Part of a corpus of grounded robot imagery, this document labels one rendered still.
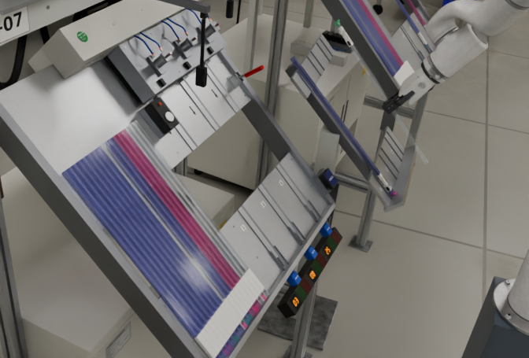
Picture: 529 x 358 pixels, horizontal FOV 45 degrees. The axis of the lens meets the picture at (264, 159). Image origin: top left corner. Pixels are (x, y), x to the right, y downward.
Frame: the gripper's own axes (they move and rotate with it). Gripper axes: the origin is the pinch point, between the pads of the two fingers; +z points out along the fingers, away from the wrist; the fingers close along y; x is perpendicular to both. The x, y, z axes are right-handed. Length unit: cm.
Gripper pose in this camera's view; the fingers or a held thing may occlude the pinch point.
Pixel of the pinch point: (390, 104)
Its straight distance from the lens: 190.3
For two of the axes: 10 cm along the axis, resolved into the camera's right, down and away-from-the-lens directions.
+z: -6.2, 5.3, 5.7
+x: -7.2, -6.8, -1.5
